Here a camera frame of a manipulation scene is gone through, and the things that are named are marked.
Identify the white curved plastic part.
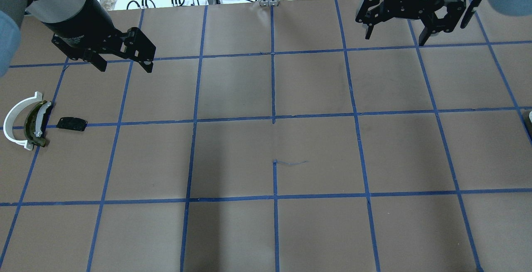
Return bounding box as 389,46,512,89
2,91,43,151

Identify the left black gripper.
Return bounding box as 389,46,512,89
41,0,156,73

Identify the dark green brake shoe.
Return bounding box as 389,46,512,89
24,100,53,147

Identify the black brake pad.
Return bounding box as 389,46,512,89
56,116,88,132

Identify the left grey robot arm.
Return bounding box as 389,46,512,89
0,0,156,75

